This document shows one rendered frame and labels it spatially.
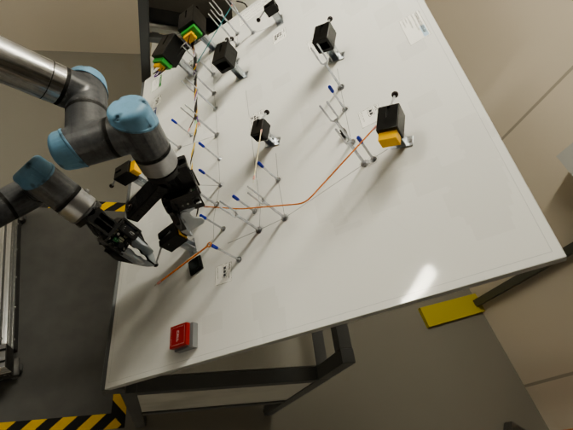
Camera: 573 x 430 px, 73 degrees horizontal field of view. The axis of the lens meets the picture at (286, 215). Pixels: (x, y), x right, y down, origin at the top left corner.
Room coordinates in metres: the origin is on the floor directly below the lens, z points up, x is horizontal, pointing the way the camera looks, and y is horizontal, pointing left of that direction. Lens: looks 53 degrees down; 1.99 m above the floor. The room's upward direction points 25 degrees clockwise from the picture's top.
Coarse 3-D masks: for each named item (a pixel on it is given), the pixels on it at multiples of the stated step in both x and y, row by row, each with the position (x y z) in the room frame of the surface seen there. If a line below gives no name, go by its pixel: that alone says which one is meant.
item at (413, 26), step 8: (408, 16) 1.01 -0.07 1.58; (416, 16) 1.01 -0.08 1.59; (400, 24) 1.00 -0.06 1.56; (408, 24) 0.99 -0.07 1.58; (416, 24) 0.98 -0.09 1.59; (424, 24) 0.97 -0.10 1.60; (408, 32) 0.96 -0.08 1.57; (416, 32) 0.96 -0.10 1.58; (424, 32) 0.95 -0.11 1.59; (408, 40) 0.94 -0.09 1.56; (416, 40) 0.93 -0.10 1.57
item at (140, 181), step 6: (126, 162) 0.67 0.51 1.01; (120, 168) 0.65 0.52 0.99; (126, 168) 0.65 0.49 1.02; (114, 174) 0.63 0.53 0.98; (120, 174) 0.63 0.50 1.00; (126, 174) 0.63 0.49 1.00; (132, 174) 0.64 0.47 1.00; (114, 180) 0.63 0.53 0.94; (120, 180) 0.63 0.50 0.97; (126, 180) 0.63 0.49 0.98; (132, 180) 0.64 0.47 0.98; (138, 180) 0.66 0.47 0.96; (144, 180) 0.68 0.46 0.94
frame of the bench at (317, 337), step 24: (312, 336) 0.50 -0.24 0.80; (144, 384) 0.18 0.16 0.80; (168, 384) 0.20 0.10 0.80; (192, 384) 0.23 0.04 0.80; (216, 384) 0.25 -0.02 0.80; (240, 384) 0.28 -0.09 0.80; (264, 384) 0.31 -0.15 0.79; (312, 384) 0.39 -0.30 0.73; (192, 408) 0.23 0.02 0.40; (216, 408) 0.27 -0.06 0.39; (264, 408) 0.41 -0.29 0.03
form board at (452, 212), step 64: (320, 0) 1.21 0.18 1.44; (384, 0) 1.10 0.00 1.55; (256, 64) 1.04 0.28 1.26; (320, 64) 0.95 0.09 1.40; (384, 64) 0.89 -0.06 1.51; (448, 64) 0.84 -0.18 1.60; (192, 128) 0.86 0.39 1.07; (320, 128) 0.75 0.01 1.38; (448, 128) 0.69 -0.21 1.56; (320, 192) 0.58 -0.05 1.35; (384, 192) 0.57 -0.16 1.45; (448, 192) 0.55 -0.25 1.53; (512, 192) 0.54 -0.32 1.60; (192, 256) 0.45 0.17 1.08; (256, 256) 0.44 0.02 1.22; (320, 256) 0.44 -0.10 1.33; (384, 256) 0.44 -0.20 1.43; (448, 256) 0.44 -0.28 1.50; (512, 256) 0.44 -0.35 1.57; (128, 320) 0.28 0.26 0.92; (192, 320) 0.30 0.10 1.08; (256, 320) 0.31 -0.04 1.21; (320, 320) 0.32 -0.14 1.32; (128, 384) 0.15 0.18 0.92
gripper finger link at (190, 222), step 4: (180, 212) 0.45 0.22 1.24; (184, 212) 0.45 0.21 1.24; (188, 212) 0.46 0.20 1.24; (180, 216) 0.45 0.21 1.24; (184, 216) 0.45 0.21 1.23; (188, 216) 0.46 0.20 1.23; (192, 216) 0.46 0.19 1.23; (184, 220) 0.45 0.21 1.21; (188, 220) 0.46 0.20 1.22; (192, 220) 0.46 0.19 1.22; (196, 220) 0.46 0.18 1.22; (200, 220) 0.47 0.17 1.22; (204, 220) 0.47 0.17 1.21; (184, 224) 0.44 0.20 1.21; (188, 224) 0.45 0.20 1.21; (192, 224) 0.46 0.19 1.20; (196, 224) 0.46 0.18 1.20; (200, 224) 0.47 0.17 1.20; (188, 228) 0.45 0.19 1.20; (192, 228) 0.45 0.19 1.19; (184, 232) 0.44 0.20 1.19; (188, 232) 0.45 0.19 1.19
